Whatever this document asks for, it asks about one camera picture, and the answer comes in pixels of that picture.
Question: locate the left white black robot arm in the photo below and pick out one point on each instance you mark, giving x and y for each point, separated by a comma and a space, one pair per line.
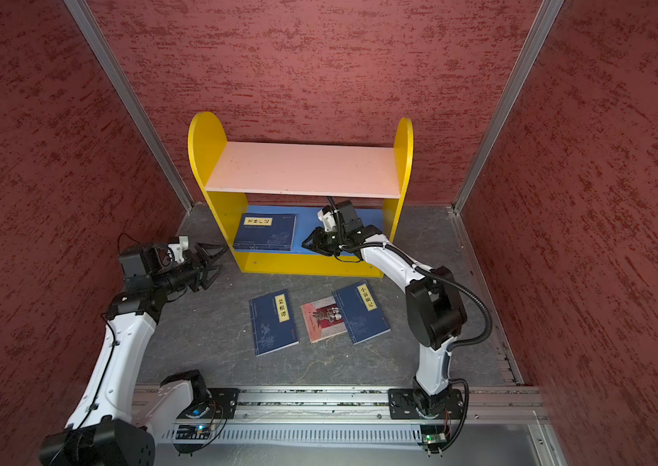
103, 429

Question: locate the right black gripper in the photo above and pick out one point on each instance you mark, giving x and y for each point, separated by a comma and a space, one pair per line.
319, 244

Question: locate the right controller board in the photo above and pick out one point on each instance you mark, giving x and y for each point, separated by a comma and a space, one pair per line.
433, 437

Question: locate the blue book yellow label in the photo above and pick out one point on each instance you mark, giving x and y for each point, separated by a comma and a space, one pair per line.
265, 232
361, 312

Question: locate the left controller board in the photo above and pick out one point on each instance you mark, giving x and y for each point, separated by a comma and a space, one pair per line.
189, 432

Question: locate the left corner aluminium post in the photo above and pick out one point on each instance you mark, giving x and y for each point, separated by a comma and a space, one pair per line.
92, 33

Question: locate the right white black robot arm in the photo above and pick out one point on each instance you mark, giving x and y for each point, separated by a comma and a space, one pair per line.
435, 311

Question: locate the controller board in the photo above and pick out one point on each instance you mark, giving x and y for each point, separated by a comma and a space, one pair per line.
433, 437
189, 432

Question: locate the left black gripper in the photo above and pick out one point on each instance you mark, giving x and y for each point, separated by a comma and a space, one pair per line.
202, 270

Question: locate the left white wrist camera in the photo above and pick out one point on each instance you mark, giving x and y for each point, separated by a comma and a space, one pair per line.
177, 248

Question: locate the red pink picture book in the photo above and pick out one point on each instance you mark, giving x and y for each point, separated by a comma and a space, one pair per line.
323, 319

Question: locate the yellow pink blue bookshelf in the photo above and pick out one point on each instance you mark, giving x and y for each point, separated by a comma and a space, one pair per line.
228, 172

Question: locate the right corner aluminium post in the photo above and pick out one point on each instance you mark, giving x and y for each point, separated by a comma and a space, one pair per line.
530, 50

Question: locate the corner aluminium post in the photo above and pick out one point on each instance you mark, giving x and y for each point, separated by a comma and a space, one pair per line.
530, 50
92, 33

